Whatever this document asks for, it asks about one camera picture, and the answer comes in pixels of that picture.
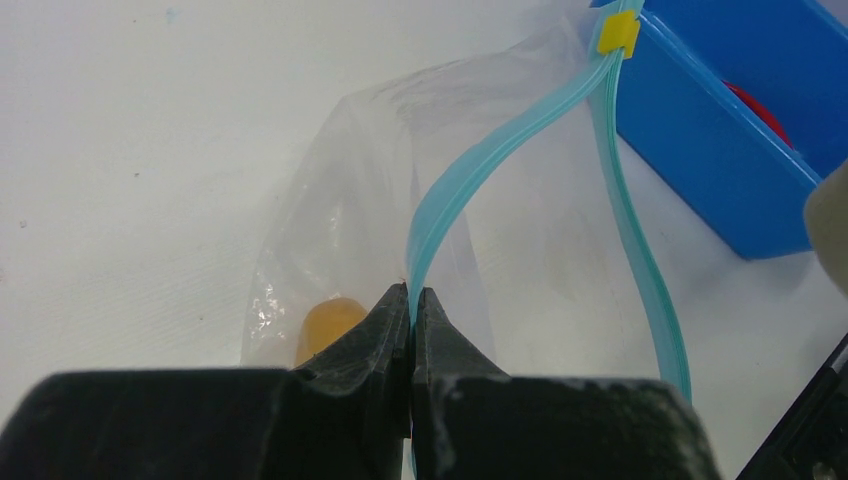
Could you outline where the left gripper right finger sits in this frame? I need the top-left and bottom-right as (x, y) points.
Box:
(409, 289), (720, 479)

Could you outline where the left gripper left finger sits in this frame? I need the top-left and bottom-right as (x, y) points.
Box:
(1, 284), (410, 479)

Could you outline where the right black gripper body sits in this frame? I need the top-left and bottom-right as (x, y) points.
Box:
(738, 338), (847, 479)

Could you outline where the yellow lemon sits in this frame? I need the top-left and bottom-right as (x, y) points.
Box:
(295, 297), (368, 366)

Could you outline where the red chili pepper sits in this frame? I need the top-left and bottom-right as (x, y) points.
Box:
(722, 80), (794, 149)

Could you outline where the clear zip top bag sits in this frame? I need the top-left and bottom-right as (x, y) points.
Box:
(238, 0), (694, 480)

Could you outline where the blue plastic tray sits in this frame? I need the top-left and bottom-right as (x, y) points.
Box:
(617, 1), (847, 259)

